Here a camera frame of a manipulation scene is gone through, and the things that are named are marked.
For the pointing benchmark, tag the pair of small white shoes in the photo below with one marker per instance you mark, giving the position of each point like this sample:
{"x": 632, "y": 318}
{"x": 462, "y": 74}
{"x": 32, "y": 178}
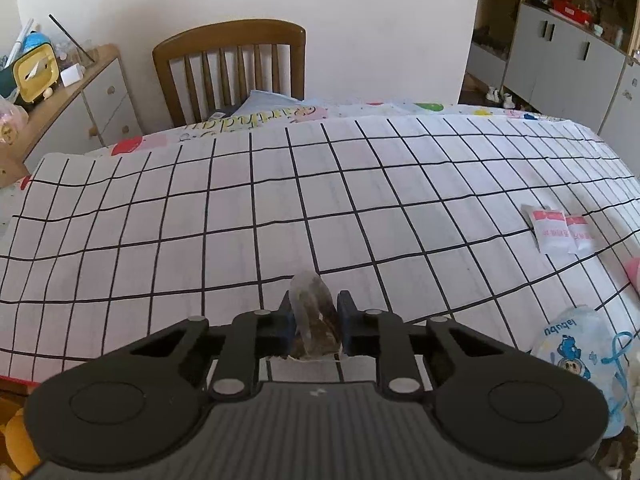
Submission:
{"x": 499, "y": 96}

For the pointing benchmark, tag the wooden chair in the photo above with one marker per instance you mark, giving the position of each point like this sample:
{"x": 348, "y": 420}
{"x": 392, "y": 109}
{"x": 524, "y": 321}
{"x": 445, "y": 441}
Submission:
{"x": 229, "y": 67}

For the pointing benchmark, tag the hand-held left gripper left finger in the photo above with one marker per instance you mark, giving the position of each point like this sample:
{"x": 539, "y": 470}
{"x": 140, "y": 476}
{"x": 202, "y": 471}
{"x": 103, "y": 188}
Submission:
{"x": 287, "y": 321}

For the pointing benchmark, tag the grey door wooden cabinet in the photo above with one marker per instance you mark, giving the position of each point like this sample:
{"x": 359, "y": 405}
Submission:
{"x": 560, "y": 50}

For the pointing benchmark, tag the black checked white cloth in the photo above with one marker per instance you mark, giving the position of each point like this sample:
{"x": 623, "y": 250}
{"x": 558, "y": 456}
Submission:
{"x": 320, "y": 210}

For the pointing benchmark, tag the pink plastic bag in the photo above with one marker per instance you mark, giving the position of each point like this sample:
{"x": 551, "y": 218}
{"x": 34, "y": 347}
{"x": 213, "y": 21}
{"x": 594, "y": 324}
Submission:
{"x": 11, "y": 121}

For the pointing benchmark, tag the clear tea bag packet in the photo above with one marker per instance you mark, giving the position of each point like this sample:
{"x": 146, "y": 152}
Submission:
{"x": 315, "y": 316}

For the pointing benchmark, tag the large red label white sachet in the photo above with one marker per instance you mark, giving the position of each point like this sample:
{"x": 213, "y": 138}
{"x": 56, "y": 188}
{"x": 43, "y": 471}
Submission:
{"x": 549, "y": 230}

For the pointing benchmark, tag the blue cartoon plastic bag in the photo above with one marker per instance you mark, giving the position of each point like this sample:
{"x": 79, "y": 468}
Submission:
{"x": 580, "y": 355}

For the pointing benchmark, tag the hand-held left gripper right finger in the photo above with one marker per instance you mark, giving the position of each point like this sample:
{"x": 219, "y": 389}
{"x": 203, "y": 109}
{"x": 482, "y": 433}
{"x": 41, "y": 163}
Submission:
{"x": 343, "y": 321}

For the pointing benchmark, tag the small white card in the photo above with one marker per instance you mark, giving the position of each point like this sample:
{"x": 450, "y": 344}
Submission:
{"x": 71, "y": 76}

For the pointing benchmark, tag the pink round object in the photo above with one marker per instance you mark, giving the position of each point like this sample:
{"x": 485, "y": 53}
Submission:
{"x": 634, "y": 271}

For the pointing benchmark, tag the blue cushion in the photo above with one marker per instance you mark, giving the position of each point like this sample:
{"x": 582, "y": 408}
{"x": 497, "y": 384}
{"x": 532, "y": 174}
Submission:
{"x": 262, "y": 101}

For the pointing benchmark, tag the yellow tissue box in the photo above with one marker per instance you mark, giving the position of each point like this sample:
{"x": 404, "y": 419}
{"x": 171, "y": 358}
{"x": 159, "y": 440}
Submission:
{"x": 34, "y": 71}

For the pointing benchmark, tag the wooden white drawer cabinet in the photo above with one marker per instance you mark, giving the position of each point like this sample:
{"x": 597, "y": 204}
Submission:
{"x": 75, "y": 110}

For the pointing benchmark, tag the small red label white sachet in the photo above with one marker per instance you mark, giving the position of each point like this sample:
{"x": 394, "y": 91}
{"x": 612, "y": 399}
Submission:
{"x": 579, "y": 234}

